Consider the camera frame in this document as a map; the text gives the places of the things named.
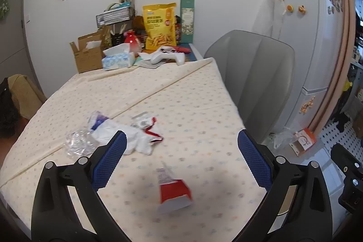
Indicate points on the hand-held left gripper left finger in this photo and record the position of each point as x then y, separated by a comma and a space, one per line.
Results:
109, 157

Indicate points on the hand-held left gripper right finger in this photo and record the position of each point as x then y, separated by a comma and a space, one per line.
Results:
255, 157

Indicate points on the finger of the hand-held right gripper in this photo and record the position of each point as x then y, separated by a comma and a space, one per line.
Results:
344, 159

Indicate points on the clear plastic wrapper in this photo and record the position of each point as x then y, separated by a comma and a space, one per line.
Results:
79, 144

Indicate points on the white plastic bag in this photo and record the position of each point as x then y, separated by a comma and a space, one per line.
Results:
139, 140

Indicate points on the blue and white wrapper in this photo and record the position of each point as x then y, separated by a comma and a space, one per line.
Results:
97, 120

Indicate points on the clear labelled packet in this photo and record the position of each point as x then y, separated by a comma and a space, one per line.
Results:
143, 121

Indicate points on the red and white carton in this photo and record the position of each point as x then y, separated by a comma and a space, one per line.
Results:
174, 193

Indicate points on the clear plastic floor bag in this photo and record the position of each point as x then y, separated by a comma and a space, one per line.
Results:
279, 140

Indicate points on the orange and white box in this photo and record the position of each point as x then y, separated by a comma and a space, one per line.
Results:
303, 142

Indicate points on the yellow magnet cluster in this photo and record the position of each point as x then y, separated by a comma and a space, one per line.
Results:
307, 106

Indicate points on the grey office chair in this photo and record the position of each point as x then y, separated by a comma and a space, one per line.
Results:
252, 74

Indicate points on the floral cream tablecloth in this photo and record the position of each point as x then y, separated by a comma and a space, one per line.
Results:
175, 106

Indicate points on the blue tissue pack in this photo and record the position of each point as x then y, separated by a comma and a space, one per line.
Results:
119, 60

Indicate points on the open cardboard box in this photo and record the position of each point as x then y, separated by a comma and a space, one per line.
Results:
88, 59

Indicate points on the loose papers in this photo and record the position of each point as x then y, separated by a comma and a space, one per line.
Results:
144, 62

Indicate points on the black garment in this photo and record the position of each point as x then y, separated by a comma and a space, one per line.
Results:
8, 111

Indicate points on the white refrigerator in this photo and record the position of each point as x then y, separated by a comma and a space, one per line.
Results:
309, 55

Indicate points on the white game controller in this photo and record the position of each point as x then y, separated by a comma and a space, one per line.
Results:
166, 55

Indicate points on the red ceramic bottle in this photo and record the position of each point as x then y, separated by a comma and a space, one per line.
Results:
132, 42

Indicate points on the black pen holder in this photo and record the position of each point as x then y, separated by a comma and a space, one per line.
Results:
117, 39

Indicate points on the pink curtain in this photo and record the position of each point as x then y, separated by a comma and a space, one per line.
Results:
337, 40

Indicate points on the brown plush toy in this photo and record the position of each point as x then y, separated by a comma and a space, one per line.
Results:
139, 22

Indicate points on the yellow snack bag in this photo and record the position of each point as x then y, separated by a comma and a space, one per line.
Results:
158, 26

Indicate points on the snack jar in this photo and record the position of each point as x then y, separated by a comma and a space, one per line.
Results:
178, 32

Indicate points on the white hanging tote bag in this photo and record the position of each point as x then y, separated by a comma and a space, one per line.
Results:
276, 15

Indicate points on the tall green box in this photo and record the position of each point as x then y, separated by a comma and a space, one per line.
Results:
187, 21

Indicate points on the round orange magnet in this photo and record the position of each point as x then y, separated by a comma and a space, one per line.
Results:
289, 8

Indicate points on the grey door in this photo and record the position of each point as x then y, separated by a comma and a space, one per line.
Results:
12, 38

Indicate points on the yellow figure magnet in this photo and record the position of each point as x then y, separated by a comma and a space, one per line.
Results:
302, 9

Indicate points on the light green hanging cloth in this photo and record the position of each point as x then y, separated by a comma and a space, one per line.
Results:
4, 5

